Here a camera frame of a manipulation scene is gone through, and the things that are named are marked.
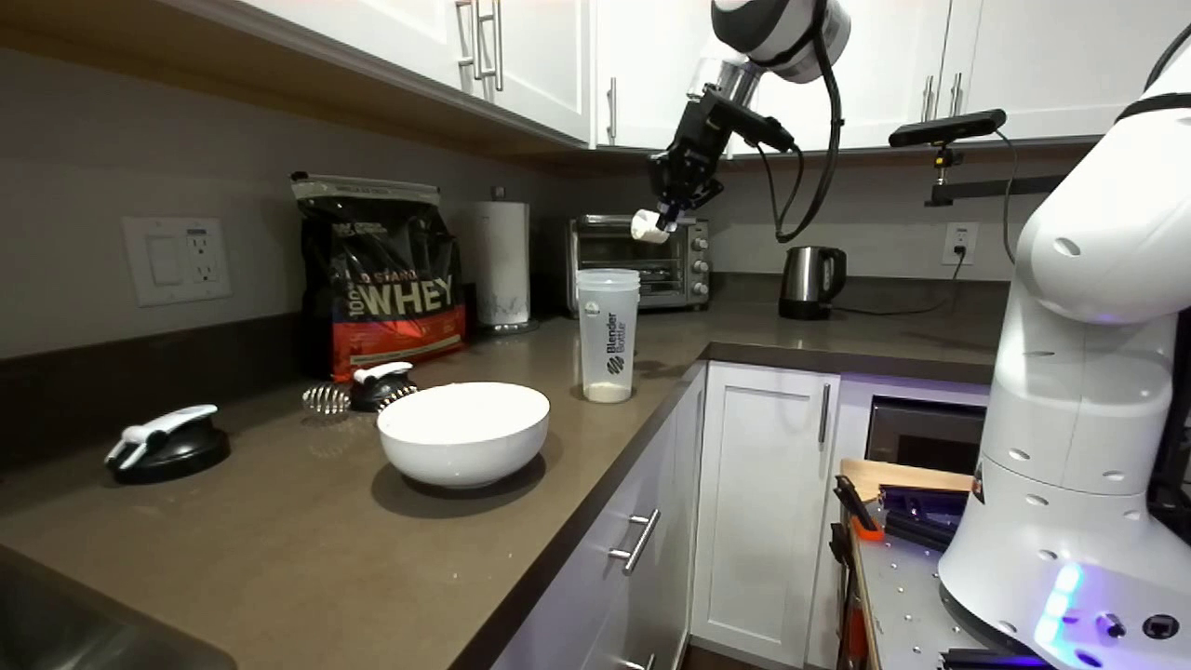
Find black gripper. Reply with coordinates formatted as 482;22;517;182
644;84;755;235

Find small clear plastic scoop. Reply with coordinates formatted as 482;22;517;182
627;206;682;249

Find white ceramic bowl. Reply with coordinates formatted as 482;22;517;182
374;378;556;496

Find black and white scoop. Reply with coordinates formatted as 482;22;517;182
102;398;235;486

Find silver toaster oven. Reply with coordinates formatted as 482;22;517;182
565;211;716;317

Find clear shaker bottle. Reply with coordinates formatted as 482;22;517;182
574;269;644;407

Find steel electric kettle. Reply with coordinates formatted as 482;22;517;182
776;243;854;322

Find white paper towel roll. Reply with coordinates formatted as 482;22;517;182
475;192;535;340

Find black red whey bag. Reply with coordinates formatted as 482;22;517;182
291;167;477;385

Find white corner cabinet door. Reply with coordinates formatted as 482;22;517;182
688;359;849;670

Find small black white-capped lid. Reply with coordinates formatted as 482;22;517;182
348;358;424;418

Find black built-in appliance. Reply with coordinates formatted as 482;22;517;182
864;392;993;481

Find wooden board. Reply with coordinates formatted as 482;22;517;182
839;455;981;503

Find white lower counter cabinets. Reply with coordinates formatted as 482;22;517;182
487;366;707;670

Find white perforated robot table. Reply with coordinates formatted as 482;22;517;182
854;532;1191;670

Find stainless steel sink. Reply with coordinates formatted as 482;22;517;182
0;538;239;670

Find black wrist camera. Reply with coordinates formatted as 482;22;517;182
735;103;801;160

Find white upper wall cabinets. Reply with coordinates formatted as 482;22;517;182
162;0;1108;165

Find black stereo camera bar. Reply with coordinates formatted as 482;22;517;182
886;103;1014;152

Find small white wall socket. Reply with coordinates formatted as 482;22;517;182
942;220;982;273

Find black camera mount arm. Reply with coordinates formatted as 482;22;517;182
919;139;1039;211

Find orange-handled black clamp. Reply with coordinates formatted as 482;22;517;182
832;470;895;548
839;593;876;670

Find wire whisk ball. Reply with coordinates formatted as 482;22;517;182
297;378;359;420

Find white wall outlet plate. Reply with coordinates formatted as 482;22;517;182
123;214;235;310

